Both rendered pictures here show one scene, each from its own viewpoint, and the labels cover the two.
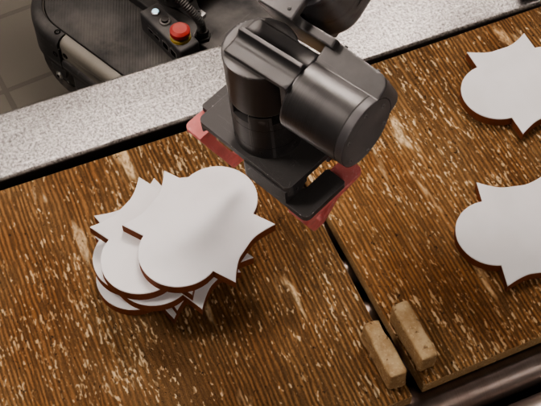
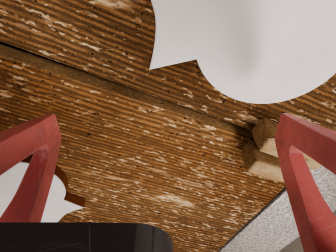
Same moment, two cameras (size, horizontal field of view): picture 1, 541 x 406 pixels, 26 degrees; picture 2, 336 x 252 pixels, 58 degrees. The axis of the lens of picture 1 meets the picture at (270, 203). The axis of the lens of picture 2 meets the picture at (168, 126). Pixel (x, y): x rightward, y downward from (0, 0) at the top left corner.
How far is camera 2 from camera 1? 0.91 m
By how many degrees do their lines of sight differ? 28
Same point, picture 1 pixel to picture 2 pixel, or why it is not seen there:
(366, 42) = (265, 225)
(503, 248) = (6, 182)
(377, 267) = (65, 96)
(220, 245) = not seen: outside the picture
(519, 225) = not seen: hidden behind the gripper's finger
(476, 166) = (103, 211)
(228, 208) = (244, 35)
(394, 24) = (255, 241)
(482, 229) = not seen: hidden behind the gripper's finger
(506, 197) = (53, 211)
